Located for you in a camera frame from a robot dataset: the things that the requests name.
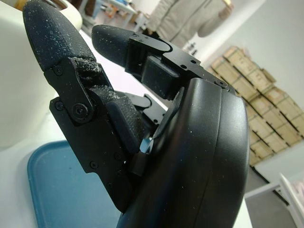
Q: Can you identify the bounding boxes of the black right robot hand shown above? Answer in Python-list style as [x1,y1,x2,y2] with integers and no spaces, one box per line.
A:
[22,0,250,228]

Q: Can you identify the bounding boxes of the standing person beige jacket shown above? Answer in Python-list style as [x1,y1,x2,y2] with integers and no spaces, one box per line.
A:
[148,0,235,48]

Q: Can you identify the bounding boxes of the cream white toaster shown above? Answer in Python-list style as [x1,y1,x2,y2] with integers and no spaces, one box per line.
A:
[0,0,84,152]

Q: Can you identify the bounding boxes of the white side furniture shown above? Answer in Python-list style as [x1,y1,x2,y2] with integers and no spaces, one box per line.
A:
[244,173,304,228]

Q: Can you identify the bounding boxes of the blue plastic tray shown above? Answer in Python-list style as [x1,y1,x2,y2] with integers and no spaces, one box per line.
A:
[27,139,152,228]

